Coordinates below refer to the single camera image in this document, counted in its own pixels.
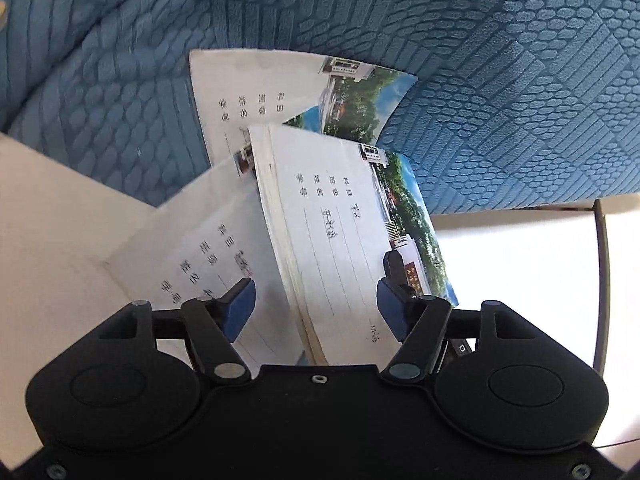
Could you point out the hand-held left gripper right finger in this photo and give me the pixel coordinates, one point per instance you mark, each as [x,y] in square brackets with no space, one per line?
[392,312]

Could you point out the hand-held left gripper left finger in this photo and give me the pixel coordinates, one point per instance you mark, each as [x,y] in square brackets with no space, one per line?
[241,307]

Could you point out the photo cover notebook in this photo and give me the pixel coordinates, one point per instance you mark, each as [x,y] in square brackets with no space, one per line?
[325,220]
[240,85]
[200,230]

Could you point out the blue quilted folding seat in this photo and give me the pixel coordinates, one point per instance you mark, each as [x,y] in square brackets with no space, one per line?
[450,35]

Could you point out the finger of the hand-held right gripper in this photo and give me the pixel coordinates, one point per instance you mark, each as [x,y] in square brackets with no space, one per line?
[398,266]

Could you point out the curved grey metal bar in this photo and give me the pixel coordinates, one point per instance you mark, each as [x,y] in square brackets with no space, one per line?
[602,285]

